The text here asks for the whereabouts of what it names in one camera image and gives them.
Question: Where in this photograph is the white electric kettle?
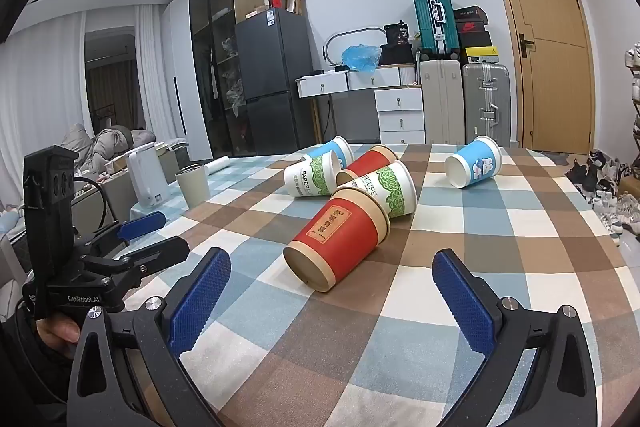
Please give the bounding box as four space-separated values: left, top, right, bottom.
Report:
124 145 171 208

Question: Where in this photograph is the wooden door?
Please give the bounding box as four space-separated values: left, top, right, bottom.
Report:
479 0 597 156

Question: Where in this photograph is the checked tablecloth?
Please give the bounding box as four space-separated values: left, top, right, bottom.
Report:
106 142 640 427

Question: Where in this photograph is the black cable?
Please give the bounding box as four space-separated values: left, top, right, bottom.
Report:
74 176 110 230

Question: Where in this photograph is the person's left forearm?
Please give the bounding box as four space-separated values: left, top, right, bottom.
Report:
0 302 77 427

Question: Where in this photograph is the pile of shoes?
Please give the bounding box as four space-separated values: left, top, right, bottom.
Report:
565 149 640 250

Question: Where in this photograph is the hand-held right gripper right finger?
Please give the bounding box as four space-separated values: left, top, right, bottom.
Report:
432 249 601 427

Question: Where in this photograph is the person's left hand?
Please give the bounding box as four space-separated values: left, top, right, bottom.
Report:
34 313 82 359

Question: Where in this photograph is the white wardrobe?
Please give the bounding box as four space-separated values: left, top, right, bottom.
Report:
159 0 214 162

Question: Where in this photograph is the dark glass cabinet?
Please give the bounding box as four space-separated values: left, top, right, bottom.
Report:
189 0 266 158

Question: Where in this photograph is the yellow shoe box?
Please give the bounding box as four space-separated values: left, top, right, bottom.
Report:
464 46 501 64

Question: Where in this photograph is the red paper cup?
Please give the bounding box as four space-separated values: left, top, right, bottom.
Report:
283 186 391 293
335 145 401 188

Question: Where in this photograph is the white curtain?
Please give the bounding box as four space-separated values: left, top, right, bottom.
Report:
0 4 176 218

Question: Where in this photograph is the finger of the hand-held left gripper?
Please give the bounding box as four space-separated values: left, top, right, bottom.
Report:
116 211 168 243
102 236 191 287

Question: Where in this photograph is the white desk with drawers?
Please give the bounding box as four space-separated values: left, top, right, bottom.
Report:
294 66 418 142

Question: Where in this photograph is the white suitcase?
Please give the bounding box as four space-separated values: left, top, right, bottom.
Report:
418 59 466 146

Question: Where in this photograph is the grey-green tumbler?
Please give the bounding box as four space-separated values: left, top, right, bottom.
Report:
174 163 210 210

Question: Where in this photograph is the oval metal-frame mirror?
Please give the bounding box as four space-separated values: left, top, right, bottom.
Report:
323 26 386 68

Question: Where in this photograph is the heap of grey clothes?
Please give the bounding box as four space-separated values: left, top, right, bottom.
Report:
61 123 157 170

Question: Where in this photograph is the teal suitcase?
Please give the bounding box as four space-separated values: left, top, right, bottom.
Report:
410 0 461 60

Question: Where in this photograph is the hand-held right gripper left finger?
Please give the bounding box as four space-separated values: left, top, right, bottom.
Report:
67 248 232 427

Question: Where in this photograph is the blue paper cup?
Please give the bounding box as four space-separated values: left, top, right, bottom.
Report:
304 136 355 172
444 135 502 190

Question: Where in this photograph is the silver suitcase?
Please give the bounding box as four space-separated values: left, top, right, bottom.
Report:
462 62 512 148

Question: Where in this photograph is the black bag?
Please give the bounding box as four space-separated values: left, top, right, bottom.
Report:
380 21 417 66

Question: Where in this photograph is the white drawer unit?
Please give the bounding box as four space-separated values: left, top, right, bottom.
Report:
374 87 426 146

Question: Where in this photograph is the shoe rack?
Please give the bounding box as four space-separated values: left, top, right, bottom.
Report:
624 41 640 148

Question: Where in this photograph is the white green-leaf paper cup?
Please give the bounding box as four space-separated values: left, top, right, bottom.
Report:
283 150 344 198
349 160 418 221

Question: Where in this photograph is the blue plastic bag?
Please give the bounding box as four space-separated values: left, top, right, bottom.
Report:
341 44 382 73

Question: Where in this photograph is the black refrigerator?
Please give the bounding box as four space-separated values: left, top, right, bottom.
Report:
234 7 314 156

